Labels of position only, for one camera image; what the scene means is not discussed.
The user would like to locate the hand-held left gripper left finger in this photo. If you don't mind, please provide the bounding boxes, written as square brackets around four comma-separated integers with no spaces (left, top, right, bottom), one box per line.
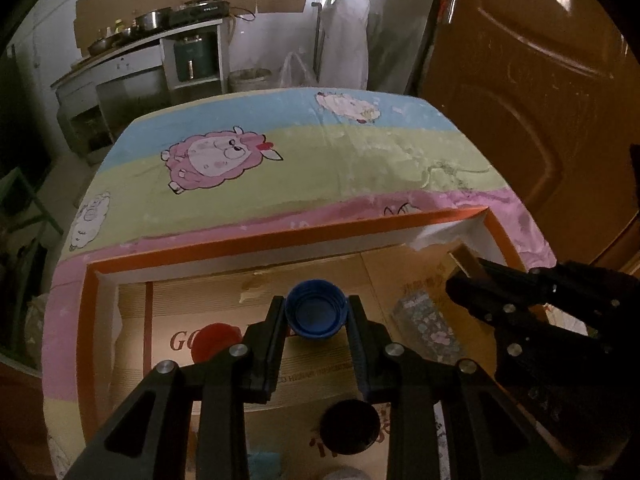
[65,296,287,480]

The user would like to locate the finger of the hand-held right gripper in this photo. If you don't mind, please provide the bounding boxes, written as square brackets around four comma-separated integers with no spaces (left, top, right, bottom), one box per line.
[472,257,561,302]
[445,275,541,328]

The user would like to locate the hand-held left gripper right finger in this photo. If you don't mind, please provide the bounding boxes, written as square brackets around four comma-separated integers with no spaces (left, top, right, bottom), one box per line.
[347,295,576,480]

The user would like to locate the gold rectangular case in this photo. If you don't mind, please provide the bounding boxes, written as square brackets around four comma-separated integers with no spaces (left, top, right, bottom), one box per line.
[447,246,483,277]

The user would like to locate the red bottle cap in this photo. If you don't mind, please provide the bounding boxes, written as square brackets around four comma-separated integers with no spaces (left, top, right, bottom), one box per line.
[191,323,243,366]

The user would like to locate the blue bottle cap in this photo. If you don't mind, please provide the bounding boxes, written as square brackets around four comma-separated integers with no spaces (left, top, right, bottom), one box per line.
[285,280,348,341]

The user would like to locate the transparent plastic case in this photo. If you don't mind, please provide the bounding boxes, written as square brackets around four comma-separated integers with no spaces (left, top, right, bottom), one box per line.
[390,292,466,366]

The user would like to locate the black bottle cap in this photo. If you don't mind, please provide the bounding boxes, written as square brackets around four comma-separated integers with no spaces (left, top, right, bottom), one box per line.
[320,400,380,456]

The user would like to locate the shallow cardboard tray orange rim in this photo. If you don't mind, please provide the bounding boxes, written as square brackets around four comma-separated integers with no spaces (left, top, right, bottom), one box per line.
[77,206,531,480]

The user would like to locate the brown wooden door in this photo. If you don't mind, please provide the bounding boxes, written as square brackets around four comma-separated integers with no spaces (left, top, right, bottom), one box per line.
[420,0,640,266]

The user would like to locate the cartoon sheep printed blanket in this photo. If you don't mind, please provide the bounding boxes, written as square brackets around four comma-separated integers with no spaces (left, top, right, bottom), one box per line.
[42,87,558,480]

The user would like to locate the clear plastic wrapped panel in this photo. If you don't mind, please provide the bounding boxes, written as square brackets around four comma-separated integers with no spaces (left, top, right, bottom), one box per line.
[367,0,443,96]

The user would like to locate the round bucket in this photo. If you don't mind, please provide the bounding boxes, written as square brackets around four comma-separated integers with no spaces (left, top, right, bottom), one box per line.
[229,67,274,94]

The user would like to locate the white plastic bag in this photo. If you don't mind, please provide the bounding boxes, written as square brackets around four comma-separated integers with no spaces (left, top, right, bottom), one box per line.
[279,51,319,88]

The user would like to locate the white plastic wrapped rack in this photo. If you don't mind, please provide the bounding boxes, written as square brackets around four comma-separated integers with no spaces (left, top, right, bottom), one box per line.
[315,0,371,91]

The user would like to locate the green metal stool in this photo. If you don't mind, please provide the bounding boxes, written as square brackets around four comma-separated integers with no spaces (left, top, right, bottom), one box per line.
[0,167,63,241]

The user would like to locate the green air fryer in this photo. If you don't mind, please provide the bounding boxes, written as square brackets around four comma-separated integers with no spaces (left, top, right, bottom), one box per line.
[173,37,219,82]

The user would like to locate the white kitchen counter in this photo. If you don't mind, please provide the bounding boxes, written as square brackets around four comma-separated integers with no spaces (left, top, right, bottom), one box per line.
[50,17,226,153]

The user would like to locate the black induction cooker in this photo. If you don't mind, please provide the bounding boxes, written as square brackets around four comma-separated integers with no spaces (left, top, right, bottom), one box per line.
[169,0,231,25]

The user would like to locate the metal wok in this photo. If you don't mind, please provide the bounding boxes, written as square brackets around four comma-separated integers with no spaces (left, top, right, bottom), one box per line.
[87,35,131,56]

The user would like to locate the steel pot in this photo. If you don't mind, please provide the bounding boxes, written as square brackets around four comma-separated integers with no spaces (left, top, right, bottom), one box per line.
[135,8,172,30]

